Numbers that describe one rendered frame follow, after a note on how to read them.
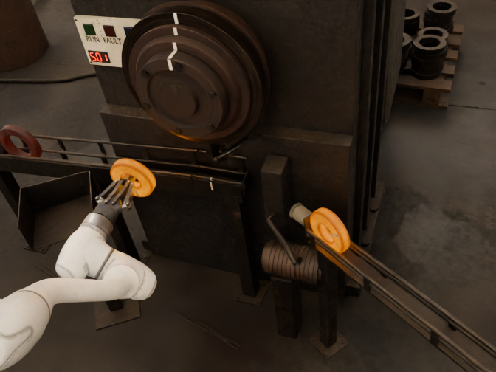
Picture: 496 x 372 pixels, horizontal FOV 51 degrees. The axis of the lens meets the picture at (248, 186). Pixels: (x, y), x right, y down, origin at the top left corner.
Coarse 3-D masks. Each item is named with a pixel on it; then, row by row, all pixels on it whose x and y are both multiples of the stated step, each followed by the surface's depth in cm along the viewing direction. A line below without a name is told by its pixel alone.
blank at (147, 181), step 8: (120, 160) 172; (128, 160) 171; (112, 168) 173; (120, 168) 172; (128, 168) 170; (136, 168) 169; (144, 168) 171; (112, 176) 177; (120, 176) 175; (136, 176) 172; (144, 176) 171; (152, 176) 173; (136, 184) 179; (144, 184) 174; (152, 184) 173; (136, 192) 179; (144, 192) 177
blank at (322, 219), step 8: (320, 208) 165; (312, 216) 167; (320, 216) 162; (328, 216) 160; (336, 216) 160; (312, 224) 170; (320, 224) 166; (328, 224) 160; (336, 224) 158; (320, 232) 168; (328, 232) 169; (336, 232) 159; (344, 232) 159; (328, 240) 167; (336, 240) 161; (344, 240) 159; (336, 248) 164; (344, 248) 161
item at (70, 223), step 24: (24, 192) 197; (48, 192) 199; (72, 192) 203; (96, 192) 200; (24, 216) 191; (48, 216) 201; (72, 216) 198; (48, 240) 192; (96, 312) 237; (120, 312) 236
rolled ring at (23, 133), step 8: (8, 128) 213; (16, 128) 213; (0, 136) 218; (8, 136) 220; (16, 136) 214; (24, 136) 213; (32, 136) 216; (8, 144) 222; (32, 144) 215; (8, 152) 225; (16, 152) 224; (24, 152) 226; (32, 152) 219; (40, 152) 220
